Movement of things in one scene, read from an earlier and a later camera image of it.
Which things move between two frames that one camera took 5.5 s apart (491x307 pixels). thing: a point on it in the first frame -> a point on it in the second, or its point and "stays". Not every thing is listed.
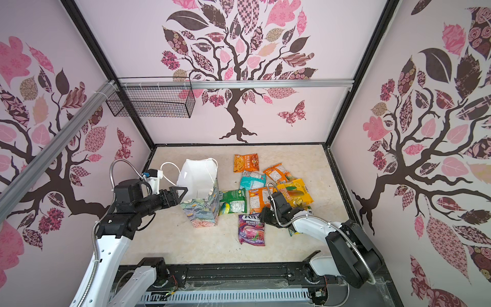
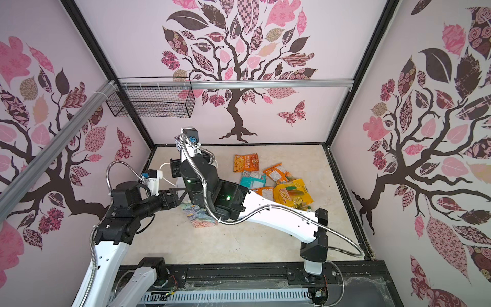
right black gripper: x=265 y=216 -> x=180 y=169
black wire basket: x=154 y=97 stays
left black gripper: x=173 y=196 stays
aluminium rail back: x=238 y=84 stays
